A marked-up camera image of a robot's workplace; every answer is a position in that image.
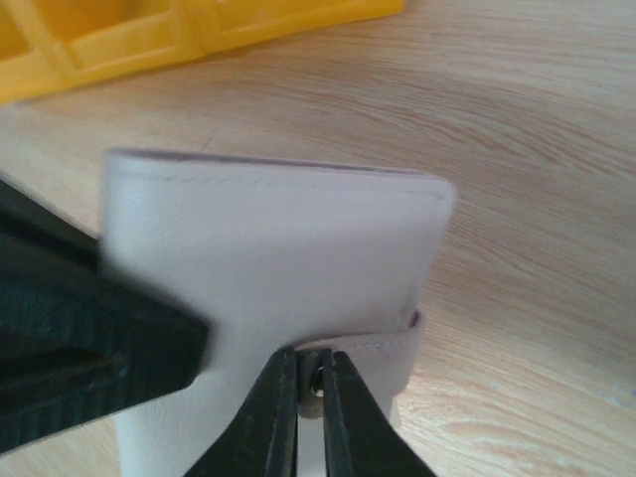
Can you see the yellow three-compartment bin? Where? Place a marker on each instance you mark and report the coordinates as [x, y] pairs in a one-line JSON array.
[[50, 46]]

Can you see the beige leather card holder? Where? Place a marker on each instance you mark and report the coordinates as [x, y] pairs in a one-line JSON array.
[[270, 253]]

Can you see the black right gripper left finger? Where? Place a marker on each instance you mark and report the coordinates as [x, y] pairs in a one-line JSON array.
[[261, 440]]

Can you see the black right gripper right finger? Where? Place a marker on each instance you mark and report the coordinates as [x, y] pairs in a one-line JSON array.
[[359, 440]]

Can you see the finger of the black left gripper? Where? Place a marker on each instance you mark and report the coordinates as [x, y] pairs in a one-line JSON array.
[[76, 346]]

